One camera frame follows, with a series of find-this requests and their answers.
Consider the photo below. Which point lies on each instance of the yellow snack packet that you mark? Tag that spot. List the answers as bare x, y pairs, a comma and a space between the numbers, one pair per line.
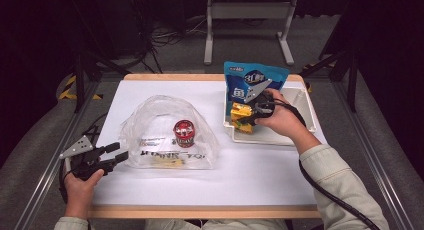
240, 113

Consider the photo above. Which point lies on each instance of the red can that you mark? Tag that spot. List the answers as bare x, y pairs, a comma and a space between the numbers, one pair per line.
184, 133

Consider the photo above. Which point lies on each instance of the clear plastic shopping bag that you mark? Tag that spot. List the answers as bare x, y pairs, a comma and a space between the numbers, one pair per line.
156, 123

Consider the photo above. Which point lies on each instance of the metal floor rail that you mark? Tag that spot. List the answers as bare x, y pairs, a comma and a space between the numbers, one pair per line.
50, 170
373, 156

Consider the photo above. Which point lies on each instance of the person's left hand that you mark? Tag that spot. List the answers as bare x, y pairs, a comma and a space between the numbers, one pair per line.
80, 193

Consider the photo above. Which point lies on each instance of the person's right hand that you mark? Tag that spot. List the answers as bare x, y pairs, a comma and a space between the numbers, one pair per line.
286, 118

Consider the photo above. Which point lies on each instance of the white plastic tray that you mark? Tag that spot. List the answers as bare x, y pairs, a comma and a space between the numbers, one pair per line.
306, 106

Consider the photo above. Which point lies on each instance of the white metal stand frame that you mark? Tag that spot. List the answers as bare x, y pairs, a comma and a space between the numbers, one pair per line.
250, 10

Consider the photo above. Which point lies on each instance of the yellow black striped tape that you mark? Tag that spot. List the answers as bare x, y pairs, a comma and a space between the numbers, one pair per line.
66, 90

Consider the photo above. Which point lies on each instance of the person's light clothing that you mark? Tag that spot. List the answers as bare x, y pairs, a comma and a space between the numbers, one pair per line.
216, 225

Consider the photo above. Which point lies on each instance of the blue snack bag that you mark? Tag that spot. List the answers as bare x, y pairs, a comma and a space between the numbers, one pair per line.
246, 76

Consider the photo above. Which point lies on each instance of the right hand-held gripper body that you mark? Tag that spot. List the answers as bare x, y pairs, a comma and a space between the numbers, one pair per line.
261, 103

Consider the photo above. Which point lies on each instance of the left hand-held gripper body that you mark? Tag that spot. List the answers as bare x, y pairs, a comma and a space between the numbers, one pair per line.
85, 161

